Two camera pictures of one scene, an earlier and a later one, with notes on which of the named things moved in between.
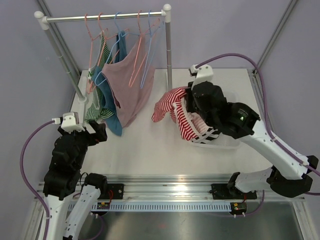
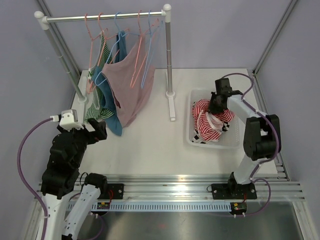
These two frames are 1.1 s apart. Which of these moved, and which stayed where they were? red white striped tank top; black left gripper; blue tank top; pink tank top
Moved: red white striped tank top
Stayed: pink tank top; blue tank top; black left gripper
